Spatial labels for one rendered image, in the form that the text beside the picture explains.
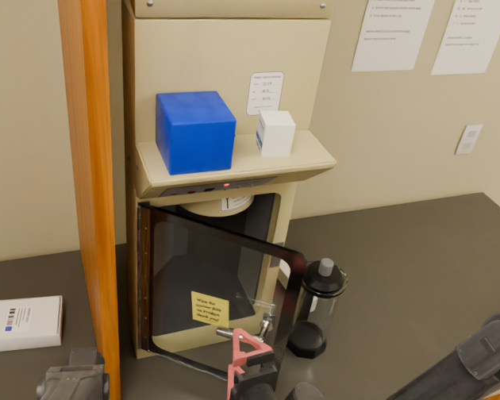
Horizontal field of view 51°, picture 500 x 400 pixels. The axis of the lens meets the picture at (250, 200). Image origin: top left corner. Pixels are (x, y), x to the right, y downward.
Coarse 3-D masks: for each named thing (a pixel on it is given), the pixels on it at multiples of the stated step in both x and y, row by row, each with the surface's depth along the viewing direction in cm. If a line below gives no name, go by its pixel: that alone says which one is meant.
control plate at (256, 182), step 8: (208, 184) 85; (216, 184) 87; (232, 184) 90; (240, 184) 92; (248, 184) 93; (256, 184) 95; (168, 192) 87; (176, 192) 89; (184, 192) 90; (200, 192) 93
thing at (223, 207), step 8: (216, 200) 104; (224, 200) 104; (232, 200) 105; (240, 200) 106; (248, 200) 109; (184, 208) 105; (192, 208) 105; (200, 208) 104; (208, 208) 104; (216, 208) 104; (224, 208) 105; (232, 208) 105; (240, 208) 107; (216, 216) 105; (224, 216) 105
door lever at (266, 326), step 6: (264, 324) 99; (270, 324) 98; (216, 330) 97; (222, 330) 97; (228, 330) 97; (264, 330) 97; (270, 330) 99; (222, 336) 97; (228, 336) 96; (240, 336) 96; (252, 336) 96; (258, 336) 97; (264, 336) 97; (246, 342) 96
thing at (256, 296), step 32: (160, 224) 94; (192, 224) 92; (160, 256) 98; (192, 256) 96; (224, 256) 93; (256, 256) 91; (288, 256) 88; (160, 288) 103; (192, 288) 100; (224, 288) 97; (256, 288) 95; (288, 288) 92; (160, 320) 109; (192, 320) 105; (256, 320) 99; (288, 320) 96; (160, 352) 115; (192, 352) 111; (224, 352) 108
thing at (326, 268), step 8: (312, 264) 117; (320, 264) 115; (328, 264) 113; (312, 272) 115; (320, 272) 115; (328, 272) 114; (336, 272) 116; (312, 280) 114; (320, 280) 113; (328, 280) 114; (336, 280) 114; (320, 288) 113; (328, 288) 113; (336, 288) 114
